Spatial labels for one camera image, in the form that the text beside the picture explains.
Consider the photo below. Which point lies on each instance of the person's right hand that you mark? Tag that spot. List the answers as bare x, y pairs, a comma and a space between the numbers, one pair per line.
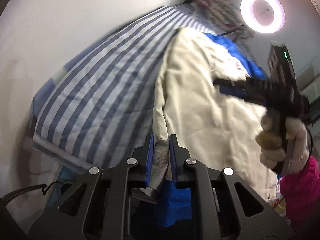
298, 140

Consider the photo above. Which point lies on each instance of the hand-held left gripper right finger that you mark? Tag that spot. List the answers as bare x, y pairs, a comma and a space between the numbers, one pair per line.
173, 157

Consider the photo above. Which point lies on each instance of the person's right forearm pink sleeve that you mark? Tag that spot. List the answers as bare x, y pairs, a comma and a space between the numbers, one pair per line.
302, 192

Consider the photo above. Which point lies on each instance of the pink floral pillow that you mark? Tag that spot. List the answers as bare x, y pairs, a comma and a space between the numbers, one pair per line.
217, 7

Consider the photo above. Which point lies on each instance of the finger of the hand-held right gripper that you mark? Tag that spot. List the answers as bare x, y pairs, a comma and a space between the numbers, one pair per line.
240, 95
235, 82

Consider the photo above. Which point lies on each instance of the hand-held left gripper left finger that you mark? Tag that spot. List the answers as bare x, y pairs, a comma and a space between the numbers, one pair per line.
149, 155

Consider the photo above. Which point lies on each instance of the beige and blue jacket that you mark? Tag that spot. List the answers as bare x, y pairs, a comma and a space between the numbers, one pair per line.
200, 105

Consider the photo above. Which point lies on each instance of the blue striped bed sheet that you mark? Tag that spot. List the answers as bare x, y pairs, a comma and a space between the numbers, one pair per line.
105, 80

